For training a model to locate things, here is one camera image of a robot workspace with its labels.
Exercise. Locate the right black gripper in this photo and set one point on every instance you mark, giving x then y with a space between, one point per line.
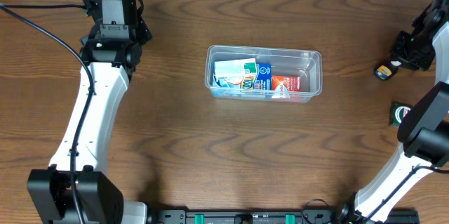
405 52

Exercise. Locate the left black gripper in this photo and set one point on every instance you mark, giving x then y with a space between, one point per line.
146 32

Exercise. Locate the dark bottle white cap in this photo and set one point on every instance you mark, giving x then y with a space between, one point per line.
386 69

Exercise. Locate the dark green square box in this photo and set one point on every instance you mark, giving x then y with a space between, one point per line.
397 113

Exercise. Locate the white blue medicine box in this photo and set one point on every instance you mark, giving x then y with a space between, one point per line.
230 69

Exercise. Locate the blue fever patch box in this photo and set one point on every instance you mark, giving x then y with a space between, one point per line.
261 81

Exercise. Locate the red white medicine box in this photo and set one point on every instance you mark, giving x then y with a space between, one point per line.
284 86

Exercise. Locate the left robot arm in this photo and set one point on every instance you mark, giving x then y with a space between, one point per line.
75 187

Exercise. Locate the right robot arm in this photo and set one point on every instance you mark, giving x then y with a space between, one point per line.
422 134

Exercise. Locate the clear plastic container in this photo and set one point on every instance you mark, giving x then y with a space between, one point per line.
306 65

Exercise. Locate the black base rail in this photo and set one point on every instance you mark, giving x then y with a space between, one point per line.
179 216

